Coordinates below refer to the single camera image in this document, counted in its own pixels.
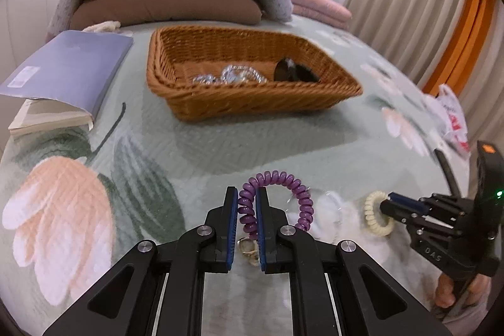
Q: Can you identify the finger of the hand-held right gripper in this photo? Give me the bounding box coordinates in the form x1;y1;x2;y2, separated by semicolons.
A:
379;200;428;228
387;192;437;218

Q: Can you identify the person's right hand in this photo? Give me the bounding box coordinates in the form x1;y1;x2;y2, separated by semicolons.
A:
434;273;494;319

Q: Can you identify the black hair clip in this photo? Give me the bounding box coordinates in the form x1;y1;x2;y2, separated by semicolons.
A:
273;58;320;83

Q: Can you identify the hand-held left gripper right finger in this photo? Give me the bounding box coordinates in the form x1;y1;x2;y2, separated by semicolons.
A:
255;188;451;336

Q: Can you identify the cream coil hair tie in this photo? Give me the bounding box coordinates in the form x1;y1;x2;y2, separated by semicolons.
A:
363;190;394;238

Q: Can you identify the white plastic bag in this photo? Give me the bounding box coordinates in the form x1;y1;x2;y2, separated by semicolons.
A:
423;83;471;153

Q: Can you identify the thin clear bangle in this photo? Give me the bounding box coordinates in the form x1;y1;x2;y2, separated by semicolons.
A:
287;190;349;244

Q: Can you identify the purple coil hair tie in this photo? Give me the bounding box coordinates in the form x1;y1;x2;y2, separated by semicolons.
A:
237;171;316;236

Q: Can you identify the brown wicker basket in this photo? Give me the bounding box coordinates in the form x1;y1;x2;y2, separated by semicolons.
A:
146;26;363;122

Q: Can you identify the orange curtain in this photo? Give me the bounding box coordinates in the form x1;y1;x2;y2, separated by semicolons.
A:
421;0;497;97

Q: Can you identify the beige curtain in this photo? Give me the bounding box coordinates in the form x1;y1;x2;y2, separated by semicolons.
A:
342;0;475;85

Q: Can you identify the folded pink blanket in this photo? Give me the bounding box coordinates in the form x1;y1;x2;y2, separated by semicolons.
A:
284;0;353;30

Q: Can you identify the small gold earring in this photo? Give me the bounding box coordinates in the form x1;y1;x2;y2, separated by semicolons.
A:
237;237;261;266

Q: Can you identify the purple cover book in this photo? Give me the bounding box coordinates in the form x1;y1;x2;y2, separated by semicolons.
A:
0;30;135;140

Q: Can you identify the cream knitted cloth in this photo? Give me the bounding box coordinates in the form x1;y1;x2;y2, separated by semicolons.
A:
82;20;122;33

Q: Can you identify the person's right forearm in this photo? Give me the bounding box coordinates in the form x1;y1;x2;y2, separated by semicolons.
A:
440;291;496;336

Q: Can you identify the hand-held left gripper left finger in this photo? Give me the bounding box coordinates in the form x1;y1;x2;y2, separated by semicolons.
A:
43;186;239;336

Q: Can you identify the black strap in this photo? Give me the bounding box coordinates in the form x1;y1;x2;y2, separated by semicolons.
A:
434;148;462;200

